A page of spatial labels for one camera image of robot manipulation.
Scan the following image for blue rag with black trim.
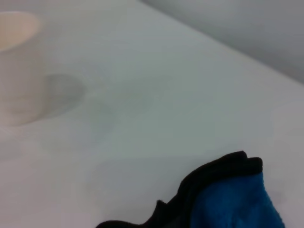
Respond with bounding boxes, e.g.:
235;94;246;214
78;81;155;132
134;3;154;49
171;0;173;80
95;150;286;228

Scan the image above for white paper cup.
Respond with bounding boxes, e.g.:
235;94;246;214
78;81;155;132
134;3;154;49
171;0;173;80
0;11;49;127

